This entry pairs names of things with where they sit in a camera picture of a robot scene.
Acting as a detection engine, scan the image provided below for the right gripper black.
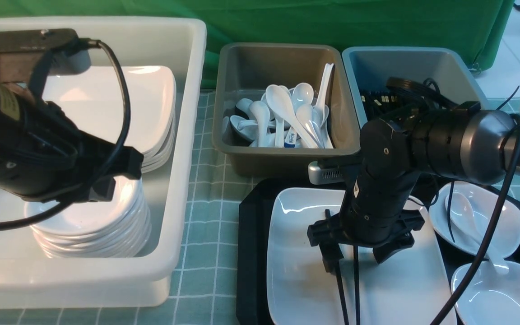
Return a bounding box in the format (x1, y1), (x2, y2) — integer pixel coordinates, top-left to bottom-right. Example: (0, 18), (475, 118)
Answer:
(307, 209), (425, 274)

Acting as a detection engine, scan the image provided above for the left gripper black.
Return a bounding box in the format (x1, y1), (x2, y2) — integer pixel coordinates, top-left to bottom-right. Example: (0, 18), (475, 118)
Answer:
(73, 135), (144, 202)

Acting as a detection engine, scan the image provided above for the black chopstick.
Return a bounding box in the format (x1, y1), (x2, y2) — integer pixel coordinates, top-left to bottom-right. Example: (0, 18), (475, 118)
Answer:
(353, 246), (361, 325)
(325, 209), (350, 325)

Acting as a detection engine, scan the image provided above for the large white square rice plate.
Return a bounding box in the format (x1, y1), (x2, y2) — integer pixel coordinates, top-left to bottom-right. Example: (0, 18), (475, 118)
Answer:
(266, 187), (450, 325)

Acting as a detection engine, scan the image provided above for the white ceramic spoon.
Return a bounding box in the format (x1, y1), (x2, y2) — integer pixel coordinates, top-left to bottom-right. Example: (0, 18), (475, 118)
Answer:
(446, 192), (509, 275)

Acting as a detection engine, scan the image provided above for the white small bowl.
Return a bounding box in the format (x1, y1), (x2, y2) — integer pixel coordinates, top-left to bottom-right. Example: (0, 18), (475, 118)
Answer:
(429, 181), (520, 259)
(455, 261), (520, 325)

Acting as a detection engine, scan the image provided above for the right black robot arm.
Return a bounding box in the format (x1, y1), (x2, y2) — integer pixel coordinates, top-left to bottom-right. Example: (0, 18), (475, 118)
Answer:
(307, 102), (520, 264)

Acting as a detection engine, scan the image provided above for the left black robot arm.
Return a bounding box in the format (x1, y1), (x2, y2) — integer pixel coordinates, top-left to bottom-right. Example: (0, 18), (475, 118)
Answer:
(0, 84), (143, 202)

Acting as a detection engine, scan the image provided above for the stack of white square plates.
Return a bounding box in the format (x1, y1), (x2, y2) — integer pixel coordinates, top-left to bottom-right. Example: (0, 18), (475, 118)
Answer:
(39, 66), (176, 174)

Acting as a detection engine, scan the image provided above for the stack of white small bowls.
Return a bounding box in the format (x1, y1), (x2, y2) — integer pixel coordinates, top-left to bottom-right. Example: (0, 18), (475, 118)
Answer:
(31, 176), (152, 258)

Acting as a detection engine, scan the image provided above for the large white plastic tub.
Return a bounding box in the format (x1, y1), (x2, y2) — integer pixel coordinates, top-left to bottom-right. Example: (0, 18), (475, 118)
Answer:
(0, 16), (207, 309)

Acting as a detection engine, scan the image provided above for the pile of black chopsticks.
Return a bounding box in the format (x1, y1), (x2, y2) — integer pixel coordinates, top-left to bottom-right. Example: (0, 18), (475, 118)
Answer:
(360, 90), (406, 120)

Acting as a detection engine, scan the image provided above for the green checkered tablecloth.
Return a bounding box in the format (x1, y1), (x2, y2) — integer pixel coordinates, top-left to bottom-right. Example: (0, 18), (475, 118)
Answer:
(0, 90), (520, 325)

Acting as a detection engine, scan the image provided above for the pile of white ceramic spoons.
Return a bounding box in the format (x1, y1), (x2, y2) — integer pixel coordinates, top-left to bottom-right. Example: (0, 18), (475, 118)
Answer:
(222, 63), (334, 149)

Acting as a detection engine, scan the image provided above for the brown plastic bin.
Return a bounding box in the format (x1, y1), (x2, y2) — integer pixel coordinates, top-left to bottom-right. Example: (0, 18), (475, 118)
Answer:
(211, 43), (360, 179)

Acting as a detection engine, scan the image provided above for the grey blue plastic bin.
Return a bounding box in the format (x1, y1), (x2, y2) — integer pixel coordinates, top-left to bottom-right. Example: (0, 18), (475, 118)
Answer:
(342, 46), (493, 127)

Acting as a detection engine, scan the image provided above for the green backdrop cloth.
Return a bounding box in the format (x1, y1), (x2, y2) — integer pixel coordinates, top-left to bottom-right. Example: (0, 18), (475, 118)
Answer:
(0, 0), (514, 88)

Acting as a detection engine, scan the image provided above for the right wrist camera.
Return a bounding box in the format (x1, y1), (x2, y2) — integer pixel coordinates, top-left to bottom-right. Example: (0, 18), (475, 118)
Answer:
(308, 161), (358, 185)

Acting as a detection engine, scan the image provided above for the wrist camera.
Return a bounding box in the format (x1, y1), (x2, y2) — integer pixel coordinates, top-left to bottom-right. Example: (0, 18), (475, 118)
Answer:
(308, 161), (358, 185)
(0, 28), (91, 83)

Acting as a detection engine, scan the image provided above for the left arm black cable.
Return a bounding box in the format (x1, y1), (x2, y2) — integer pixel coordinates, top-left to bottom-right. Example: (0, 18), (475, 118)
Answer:
(0, 38), (132, 233)

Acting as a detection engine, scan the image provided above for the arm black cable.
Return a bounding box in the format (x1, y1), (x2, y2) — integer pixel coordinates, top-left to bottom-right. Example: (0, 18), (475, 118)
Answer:
(386, 77), (520, 325)
(0, 38), (132, 233)

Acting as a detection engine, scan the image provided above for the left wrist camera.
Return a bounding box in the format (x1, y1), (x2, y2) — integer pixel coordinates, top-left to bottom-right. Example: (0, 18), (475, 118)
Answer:
(0, 28), (91, 83)

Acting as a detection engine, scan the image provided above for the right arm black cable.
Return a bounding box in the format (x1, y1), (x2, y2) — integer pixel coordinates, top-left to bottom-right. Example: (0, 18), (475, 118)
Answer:
(386, 77), (520, 325)

